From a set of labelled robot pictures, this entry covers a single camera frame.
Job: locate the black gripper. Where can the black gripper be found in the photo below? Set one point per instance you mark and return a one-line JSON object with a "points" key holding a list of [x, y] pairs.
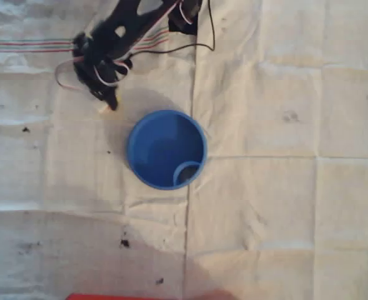
{"points": [[101, 88]]}

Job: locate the small white orange cube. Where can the small white orange cube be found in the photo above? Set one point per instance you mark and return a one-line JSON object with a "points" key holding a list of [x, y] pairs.
{"points": [[105, 109]]}

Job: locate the red flat object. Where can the red flat object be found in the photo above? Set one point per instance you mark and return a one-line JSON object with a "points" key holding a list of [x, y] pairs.
{"points": [[108, 297]]}

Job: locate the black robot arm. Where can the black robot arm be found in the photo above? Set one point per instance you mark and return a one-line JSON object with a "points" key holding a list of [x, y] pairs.
{"points": [[130, 18]]}

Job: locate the blue plastic cup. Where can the blue plastic cup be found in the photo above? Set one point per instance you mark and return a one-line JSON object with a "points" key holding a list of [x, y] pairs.
{"points": [[158, 147]]}

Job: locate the white cloth with coloured stripes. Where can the white cloth with coloured stripes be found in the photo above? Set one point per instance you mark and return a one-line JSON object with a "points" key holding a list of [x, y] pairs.
{"points": [[296, 187]]}

